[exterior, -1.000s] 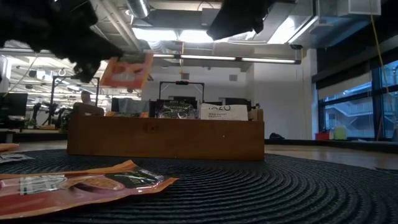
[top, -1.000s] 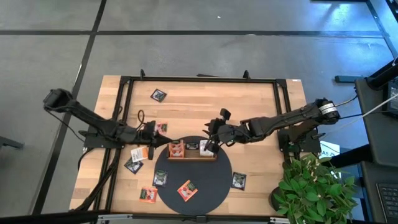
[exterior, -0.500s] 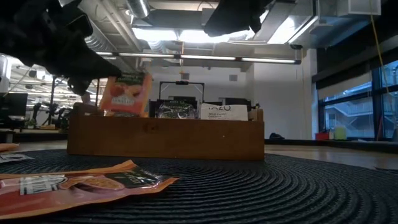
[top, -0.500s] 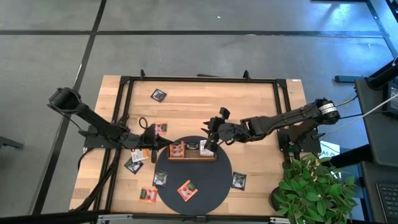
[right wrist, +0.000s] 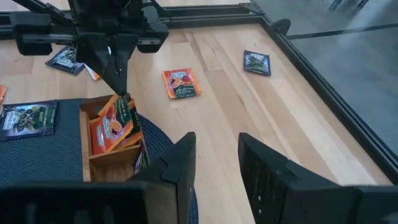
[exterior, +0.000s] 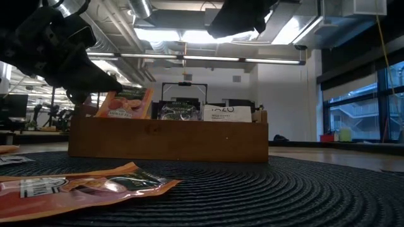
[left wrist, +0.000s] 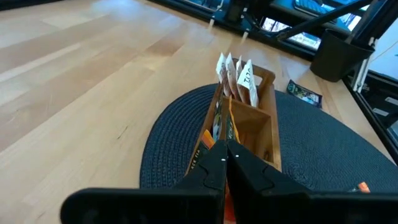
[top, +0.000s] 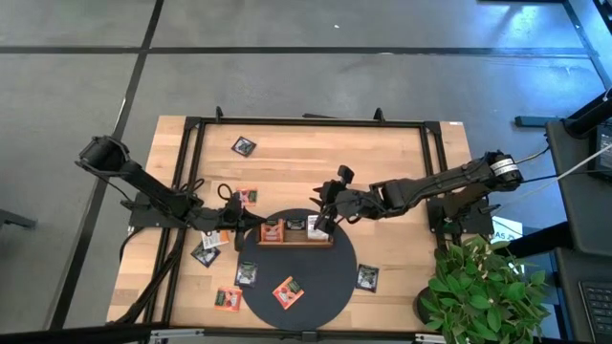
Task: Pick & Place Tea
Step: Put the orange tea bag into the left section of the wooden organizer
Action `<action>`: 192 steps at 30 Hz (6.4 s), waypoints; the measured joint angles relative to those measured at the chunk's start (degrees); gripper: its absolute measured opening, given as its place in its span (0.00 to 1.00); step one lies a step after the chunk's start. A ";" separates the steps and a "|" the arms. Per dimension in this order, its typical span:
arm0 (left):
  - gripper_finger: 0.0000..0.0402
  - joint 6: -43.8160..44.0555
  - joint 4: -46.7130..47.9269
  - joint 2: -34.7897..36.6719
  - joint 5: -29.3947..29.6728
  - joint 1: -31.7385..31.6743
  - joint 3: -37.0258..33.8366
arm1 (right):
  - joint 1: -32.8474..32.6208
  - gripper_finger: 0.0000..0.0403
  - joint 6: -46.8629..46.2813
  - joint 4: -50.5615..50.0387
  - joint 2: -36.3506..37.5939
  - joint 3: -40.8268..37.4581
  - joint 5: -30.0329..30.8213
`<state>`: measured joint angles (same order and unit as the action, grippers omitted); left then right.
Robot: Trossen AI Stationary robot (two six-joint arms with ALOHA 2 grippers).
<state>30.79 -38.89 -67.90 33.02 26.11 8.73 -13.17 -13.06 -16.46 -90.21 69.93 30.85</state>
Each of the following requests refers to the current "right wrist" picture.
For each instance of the round dark woven placemat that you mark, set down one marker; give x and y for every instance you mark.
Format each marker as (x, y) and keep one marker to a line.
(40, 161)

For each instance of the wooden tea organizer box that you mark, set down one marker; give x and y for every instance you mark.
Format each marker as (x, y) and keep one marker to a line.
(105, 169)

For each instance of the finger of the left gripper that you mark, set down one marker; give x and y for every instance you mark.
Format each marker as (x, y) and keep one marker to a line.
(126, 53)
(96, 53)

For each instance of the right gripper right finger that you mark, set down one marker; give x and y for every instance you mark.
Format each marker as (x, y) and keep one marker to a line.
(280, 193)

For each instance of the white Tazo tea packet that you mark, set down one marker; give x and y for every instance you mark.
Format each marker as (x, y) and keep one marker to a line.
(93, 74)

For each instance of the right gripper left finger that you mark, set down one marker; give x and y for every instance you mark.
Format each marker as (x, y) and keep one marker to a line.
(177, 174)

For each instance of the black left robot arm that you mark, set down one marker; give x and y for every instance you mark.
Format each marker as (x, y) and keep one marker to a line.
(43, 12)

